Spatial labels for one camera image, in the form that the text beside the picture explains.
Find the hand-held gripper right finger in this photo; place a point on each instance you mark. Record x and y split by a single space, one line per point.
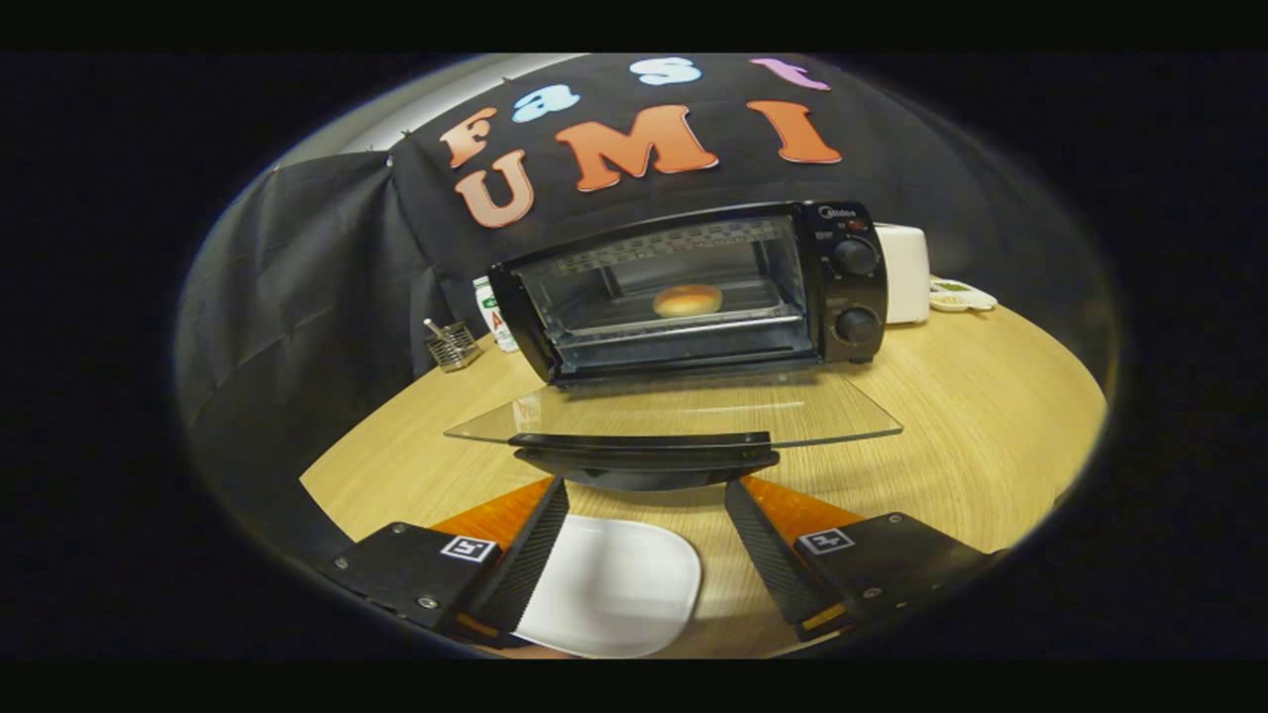
768 564

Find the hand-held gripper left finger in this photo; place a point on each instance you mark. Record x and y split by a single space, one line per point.
530 564

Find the brown sugared doughnut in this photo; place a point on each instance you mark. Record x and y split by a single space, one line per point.
687 300

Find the black toaster oven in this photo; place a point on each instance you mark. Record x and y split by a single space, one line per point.
852 287

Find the white plate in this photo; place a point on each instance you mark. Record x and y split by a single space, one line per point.
624 584

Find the white bottle with green label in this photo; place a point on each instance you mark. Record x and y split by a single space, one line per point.
495 317

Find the white appliance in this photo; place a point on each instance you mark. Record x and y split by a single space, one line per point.
903 272

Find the small white divided dish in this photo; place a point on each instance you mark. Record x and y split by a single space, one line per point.
961 295

